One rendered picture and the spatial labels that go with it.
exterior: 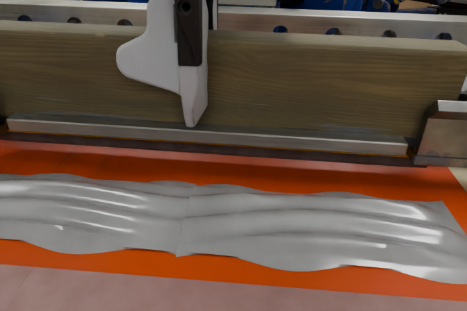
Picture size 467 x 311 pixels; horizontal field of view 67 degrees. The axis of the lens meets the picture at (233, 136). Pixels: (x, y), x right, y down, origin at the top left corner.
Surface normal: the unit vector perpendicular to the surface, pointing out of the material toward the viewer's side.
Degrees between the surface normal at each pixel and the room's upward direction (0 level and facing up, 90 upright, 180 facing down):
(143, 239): 10
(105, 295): 0
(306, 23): 90
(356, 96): 91
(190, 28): 103
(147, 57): 84
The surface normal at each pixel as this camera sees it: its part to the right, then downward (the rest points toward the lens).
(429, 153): -0.07, 0.47
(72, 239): -0.05, -0.33
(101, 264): 0.03, -0.88
